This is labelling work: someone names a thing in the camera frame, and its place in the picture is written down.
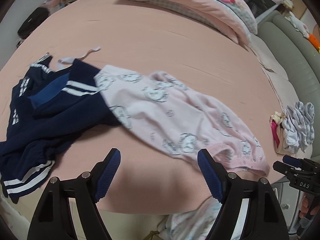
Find pink bed sheet mattress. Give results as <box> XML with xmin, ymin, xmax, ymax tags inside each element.
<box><xmin>1</xmin><ymin>0</ymin><xmax>281</xmax><ymax>215</ymax></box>

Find person right hand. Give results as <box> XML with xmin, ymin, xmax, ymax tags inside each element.
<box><xmin>298</xmin><ymin>194</ymin><xmax>319</xmax><ymax>218</ymax></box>

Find green bed headboard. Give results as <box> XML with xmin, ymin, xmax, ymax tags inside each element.
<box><xmin>258</xmin><ymin>10</ymin><xmax>319</xmax><ymax>161</ymax></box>

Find pile of folded clothes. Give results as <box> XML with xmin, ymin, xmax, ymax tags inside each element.
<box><xmin>270</xmin><ymin>101</ymin><xmax>315</xmax><ymax>155</ymax></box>

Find beige pillow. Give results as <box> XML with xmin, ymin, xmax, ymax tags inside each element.
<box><xmin>250</xmin><ymin>34</ymin><xmax>299</xmax><ymax>111</ymax></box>

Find navy striped garment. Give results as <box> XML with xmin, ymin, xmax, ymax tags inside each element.
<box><xmin>1</xmin><ymin>54</ymin><xmax>119</xmax><ymax>203</ymax></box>

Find black backpack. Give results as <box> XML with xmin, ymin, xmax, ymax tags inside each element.
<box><xmin>17</xmin><ymin>7</ymin><xmax>50</xmax><ymax>40</ymax></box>

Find pink cartoon pajama pants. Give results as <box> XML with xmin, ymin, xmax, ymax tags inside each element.
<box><xmin>95</xmin><ymin>65</ymin><xmax>270</xmax><ymax>176</ymax></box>

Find fluffy cartoon pajama leg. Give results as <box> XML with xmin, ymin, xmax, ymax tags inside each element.
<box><xmin>158</xmin><ymin>197</ymin><xmax>221</xmax><ymax>240</ymax></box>

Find pink folded quilt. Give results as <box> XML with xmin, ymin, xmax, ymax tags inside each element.
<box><xmin>128</xmin><ymin>0</ymin><xmax>258</xmax><ymax>48</ymax></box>

